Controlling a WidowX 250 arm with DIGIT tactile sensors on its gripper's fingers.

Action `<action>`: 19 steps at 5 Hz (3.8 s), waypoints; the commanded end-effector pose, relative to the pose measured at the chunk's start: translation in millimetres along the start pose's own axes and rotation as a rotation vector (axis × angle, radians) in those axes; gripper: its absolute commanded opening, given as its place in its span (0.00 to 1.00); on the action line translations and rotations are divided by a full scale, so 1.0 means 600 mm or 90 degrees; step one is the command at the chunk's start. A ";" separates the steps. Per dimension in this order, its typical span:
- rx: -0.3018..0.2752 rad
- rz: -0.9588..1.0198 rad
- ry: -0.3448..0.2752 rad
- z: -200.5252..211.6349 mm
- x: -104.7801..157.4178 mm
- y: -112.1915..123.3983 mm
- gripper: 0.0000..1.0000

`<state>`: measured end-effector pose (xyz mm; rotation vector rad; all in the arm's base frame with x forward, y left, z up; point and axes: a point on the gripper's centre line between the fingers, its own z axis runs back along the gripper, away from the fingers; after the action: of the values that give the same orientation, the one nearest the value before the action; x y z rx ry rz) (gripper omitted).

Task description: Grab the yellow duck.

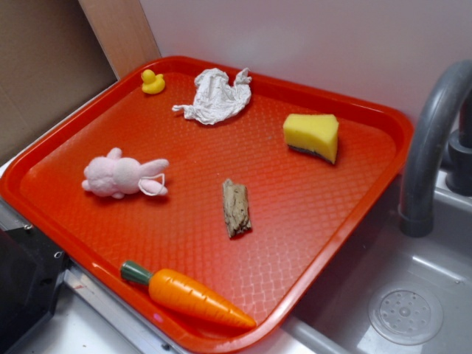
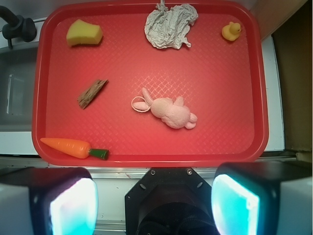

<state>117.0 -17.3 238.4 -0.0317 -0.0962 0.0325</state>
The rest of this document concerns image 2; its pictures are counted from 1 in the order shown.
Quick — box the crumpled grey paper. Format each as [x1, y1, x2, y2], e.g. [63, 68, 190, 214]
[144, 0, 199, 49]

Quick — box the brown bark piece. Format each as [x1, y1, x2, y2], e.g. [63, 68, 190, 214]
[77, 79, 108, 109]

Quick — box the orange toy carrot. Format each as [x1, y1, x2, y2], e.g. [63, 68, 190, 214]
[40, 138, 109, 160]

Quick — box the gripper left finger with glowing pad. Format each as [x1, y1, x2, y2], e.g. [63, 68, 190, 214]
[0, 167, 98, 235]

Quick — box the red plastic tray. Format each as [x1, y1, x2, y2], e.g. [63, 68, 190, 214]
[32, 0, 268, 167]

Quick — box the brown cardboard box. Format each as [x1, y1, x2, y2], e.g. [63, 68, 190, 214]
[272, 0, 313, 162]

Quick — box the steel sink basin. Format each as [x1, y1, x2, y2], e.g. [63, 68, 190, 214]
[0, 43, 38, 132]

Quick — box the yellow rubber duck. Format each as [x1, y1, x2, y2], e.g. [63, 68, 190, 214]
[221, 22, 242, 42]

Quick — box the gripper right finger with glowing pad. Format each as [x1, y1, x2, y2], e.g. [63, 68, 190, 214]
[211, 162, 313, 235]

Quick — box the pink plush bunny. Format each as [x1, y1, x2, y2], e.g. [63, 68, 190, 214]
[131, 88, 198, 130]

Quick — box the black faucet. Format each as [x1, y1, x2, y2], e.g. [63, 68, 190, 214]
[0, 5, 37, 49]

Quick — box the yellow sponge piece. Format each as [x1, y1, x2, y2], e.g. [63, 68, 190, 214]
[66, 19, 103, 47]

